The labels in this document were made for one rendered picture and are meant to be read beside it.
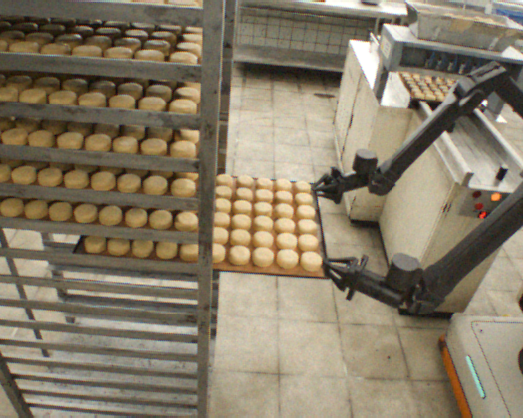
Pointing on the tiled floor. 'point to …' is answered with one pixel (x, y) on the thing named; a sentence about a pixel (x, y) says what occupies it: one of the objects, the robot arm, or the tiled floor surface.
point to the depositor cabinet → (372, 126)
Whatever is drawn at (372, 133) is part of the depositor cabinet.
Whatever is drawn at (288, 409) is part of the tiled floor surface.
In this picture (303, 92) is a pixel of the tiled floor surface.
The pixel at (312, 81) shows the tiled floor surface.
